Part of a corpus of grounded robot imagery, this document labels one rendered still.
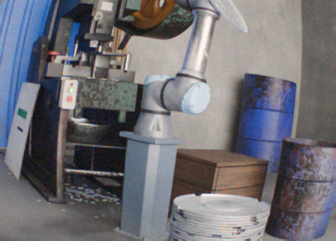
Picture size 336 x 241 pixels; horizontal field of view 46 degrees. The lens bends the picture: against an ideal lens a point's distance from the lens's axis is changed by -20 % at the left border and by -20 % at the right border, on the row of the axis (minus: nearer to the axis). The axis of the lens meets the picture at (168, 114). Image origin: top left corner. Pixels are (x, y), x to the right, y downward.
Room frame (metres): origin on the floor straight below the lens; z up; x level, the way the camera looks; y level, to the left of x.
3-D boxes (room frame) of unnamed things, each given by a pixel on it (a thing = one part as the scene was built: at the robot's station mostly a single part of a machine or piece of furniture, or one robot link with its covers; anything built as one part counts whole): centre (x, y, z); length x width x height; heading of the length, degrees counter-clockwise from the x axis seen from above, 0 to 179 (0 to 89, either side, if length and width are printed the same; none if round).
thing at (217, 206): (1.25, -0.19, 0.33); 0.29 x 0.29 x 0.01
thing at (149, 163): (1.87, 0.05, 0.23); 0.19 x 0.19 x 0.45; 53
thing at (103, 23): (2.50, 0.44, 1.04); 0.17 x 0.15 x 0.30; 35
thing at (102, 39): (2.53, 0.47, 0.86); 0.20 x 0.16 x 0.05; 125
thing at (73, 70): (2.53, 0.46, 0.68); 0.45 x 0.30 x 0.06; 125
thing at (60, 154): (2.49, 0.76, 0.45); 0.92 x 0.12 x 0.90; 35
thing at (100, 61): (2.39, 0.36, 0.72); 0.25 x 0.14 x 0.14; 35
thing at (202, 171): (2.29, -0.27, 0.18); 0.40 x 0.38 x 0.35; 36
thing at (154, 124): (1.87, 0.05, 0.50); 0.15 x 0.15 x 0.10
